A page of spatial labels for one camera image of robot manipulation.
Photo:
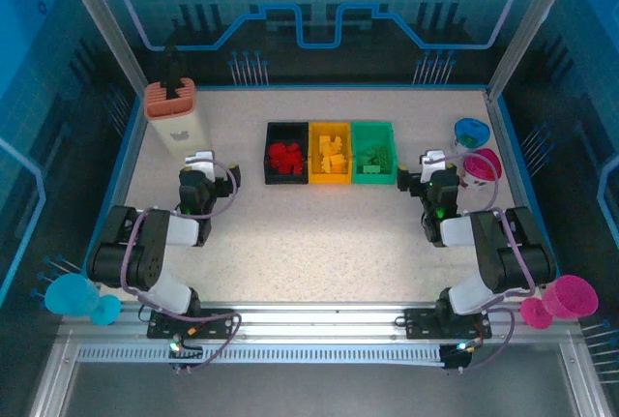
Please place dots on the green plastic bin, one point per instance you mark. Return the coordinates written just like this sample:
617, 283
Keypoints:
377, 180

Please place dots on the black plastic bin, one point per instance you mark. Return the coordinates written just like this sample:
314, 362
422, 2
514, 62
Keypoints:
271, 180

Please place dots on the large red lego brick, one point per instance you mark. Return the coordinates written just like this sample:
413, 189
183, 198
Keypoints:
278, 153

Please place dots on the small orange lego brick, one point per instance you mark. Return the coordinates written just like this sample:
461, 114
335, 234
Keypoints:
339, 169

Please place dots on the yellow round lego piece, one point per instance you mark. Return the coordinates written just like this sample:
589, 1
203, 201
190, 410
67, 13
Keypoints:
328, 163

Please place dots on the yellow plastic bin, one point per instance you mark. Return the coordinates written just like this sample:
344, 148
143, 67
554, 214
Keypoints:
314, 180

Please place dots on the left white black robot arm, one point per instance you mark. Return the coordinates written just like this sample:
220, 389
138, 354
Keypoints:
126, 247

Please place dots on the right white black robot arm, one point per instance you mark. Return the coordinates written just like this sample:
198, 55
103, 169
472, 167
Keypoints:
517, 247

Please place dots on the magenta cup on table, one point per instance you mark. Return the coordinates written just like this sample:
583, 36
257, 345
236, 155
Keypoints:
479, 170

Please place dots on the beige knife block salmon top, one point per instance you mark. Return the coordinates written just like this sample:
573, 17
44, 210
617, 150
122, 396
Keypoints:
184, 136

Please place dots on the blue cup on table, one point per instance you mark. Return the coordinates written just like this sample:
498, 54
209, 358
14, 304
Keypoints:
471, 131

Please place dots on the cyan plastic goblet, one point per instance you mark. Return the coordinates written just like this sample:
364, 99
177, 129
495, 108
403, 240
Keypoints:
67, 296

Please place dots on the black controller box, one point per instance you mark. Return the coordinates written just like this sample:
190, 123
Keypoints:
186, 360
457, 361

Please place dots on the magenta plastic goblet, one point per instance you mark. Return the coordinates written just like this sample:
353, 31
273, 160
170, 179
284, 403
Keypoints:
570, 298

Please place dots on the blue edged side rail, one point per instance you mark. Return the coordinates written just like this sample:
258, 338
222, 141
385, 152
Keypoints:
511, 156
125, 156

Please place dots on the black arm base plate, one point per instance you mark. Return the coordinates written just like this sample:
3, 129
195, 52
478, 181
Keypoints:
421, 322
217, 322

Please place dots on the aluminium front rail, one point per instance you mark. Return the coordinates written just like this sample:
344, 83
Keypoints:
314, 322

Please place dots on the aluminium frame post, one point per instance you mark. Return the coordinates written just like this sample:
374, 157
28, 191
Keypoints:
99, 15
537, 15

